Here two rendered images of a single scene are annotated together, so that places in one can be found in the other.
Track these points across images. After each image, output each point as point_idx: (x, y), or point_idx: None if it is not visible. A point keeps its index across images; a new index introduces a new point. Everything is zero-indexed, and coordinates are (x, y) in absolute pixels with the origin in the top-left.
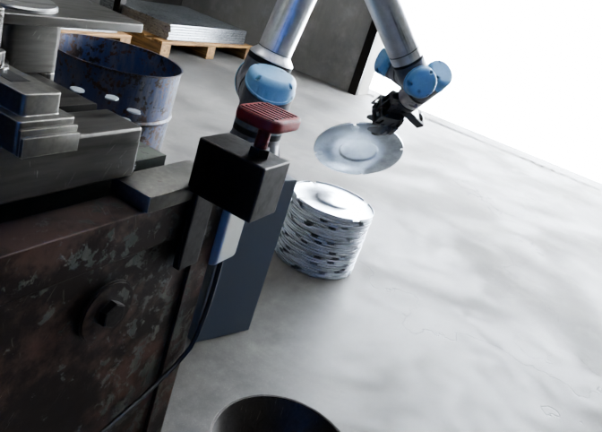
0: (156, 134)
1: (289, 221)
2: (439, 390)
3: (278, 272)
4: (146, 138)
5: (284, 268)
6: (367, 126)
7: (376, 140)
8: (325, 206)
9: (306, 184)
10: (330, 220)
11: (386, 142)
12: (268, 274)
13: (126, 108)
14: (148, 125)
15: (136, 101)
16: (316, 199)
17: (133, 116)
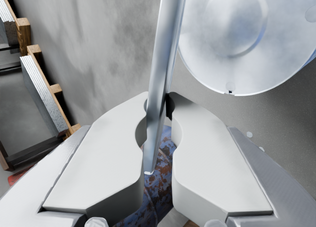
0: (151, 181)
1: None
2: None
3: (303, 88)
4: (158, 189)
5: (296, 75)
6: (157, 144)
7: (176, 42)
8: (255, 57)
9: (183, 46)
10: (301, 68)
11: None
12: (307, 104)
13: (147, 224)
14: (151, 199)
15: (140, 225)
16: (229, 60)
17: (150, 215)
